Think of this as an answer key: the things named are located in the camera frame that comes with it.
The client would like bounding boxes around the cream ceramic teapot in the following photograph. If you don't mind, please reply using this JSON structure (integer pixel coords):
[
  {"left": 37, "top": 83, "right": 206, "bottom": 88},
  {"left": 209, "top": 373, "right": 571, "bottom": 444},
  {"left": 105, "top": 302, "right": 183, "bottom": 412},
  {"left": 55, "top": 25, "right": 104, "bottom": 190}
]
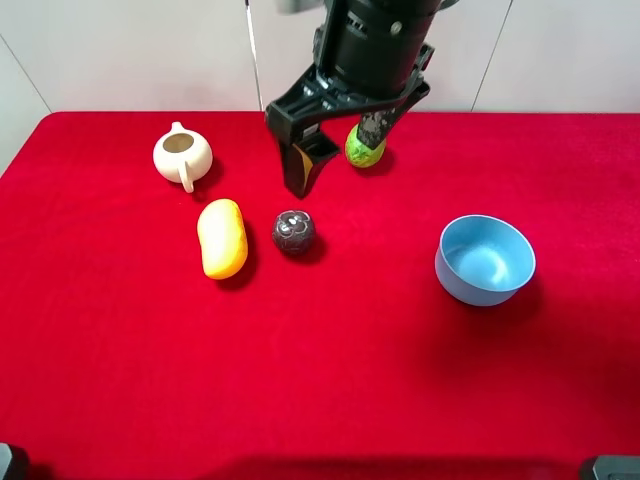
[{"left": 152, "top": 122, "right": 213, "bottom": 193}]

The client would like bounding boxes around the red tablecloth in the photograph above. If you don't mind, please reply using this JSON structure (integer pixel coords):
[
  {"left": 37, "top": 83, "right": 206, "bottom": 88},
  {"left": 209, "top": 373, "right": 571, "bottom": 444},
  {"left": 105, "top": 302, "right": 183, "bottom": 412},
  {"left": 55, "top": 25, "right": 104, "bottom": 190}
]
[{"left": 1, "top": 112, "right": 639, "bottom": 479}]

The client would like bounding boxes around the black object bottom left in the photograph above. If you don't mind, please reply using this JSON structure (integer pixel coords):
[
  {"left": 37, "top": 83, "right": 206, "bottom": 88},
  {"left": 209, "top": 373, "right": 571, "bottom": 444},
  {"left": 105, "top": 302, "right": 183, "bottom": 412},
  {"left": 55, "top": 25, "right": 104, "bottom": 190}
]
[{"left": 0, "top": 443, "right": 29, "bottom": 480}]

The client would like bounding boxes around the green round fruit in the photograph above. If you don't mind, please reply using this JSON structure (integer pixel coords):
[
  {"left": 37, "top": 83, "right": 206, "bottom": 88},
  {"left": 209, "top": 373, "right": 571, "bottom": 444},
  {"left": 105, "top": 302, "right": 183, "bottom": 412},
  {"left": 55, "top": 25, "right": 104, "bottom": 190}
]
[{"left": 345, "top": 125, "right": 386, "bottom": 169}]

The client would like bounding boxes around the black object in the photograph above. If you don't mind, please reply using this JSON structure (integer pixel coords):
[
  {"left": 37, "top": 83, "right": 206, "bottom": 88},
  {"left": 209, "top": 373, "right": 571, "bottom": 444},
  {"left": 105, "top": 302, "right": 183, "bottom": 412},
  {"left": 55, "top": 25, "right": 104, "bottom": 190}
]
[
  {"left": 579, "top": 455, "right": 640, "bottom": 480},
  {"left": 0, "top": 443, "right": 29, "bottom": 480}
]

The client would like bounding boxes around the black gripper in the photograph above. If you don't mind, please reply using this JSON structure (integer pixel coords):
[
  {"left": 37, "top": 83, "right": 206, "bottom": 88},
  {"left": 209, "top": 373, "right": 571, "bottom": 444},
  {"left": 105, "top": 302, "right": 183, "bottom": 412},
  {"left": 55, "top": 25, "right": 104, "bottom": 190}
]
[{"left": 266, "top": 0, "right": 442, "bottom": 199}]

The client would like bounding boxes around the black object bottom right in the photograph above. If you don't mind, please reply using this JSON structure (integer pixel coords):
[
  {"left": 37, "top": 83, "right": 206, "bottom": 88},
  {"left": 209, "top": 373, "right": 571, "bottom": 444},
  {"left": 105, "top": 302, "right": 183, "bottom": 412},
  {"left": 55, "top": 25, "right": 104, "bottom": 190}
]
[{"left": 579, "top": 455, "right": 640, "bottom": 480}]

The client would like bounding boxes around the light blue bowl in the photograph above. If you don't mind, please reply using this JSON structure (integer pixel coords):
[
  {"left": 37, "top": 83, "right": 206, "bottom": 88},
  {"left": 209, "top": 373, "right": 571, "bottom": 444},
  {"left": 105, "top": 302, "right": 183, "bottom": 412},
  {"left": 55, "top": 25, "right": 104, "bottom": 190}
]
[{"left": 435, "top": 214, "right": 537, "bottom": 307}]

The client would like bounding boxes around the yellow mango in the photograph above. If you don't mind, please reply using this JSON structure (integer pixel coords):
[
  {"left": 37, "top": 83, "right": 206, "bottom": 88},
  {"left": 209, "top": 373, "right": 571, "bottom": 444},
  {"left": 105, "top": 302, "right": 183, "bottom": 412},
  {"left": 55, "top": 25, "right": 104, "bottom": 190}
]
[{"left": 197, "top": 198, "right": 248, "bottom": 280}]

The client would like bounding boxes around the dark purple round fruit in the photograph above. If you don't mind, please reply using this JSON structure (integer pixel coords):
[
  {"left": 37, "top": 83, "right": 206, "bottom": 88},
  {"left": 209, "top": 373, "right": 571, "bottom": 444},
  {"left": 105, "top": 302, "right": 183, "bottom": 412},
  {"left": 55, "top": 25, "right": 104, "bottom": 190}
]
[{"left": 272, "top": 210, "right": 316, "bottom": 256}]

